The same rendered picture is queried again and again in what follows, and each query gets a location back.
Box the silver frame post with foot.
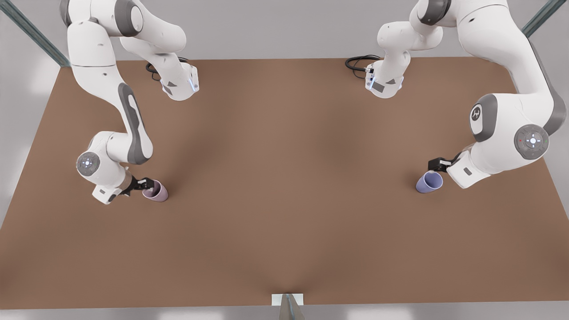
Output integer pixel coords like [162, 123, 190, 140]
[272, 293, 306, 320]

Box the black cable loop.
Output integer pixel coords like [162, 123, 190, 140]
[145, 56, 190, 83]
[345, 55, 383, 80]

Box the pink cup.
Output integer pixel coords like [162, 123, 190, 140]
[142, 180, 169, 203]

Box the purple cup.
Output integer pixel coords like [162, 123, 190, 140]
[416, 171, 444, 194]

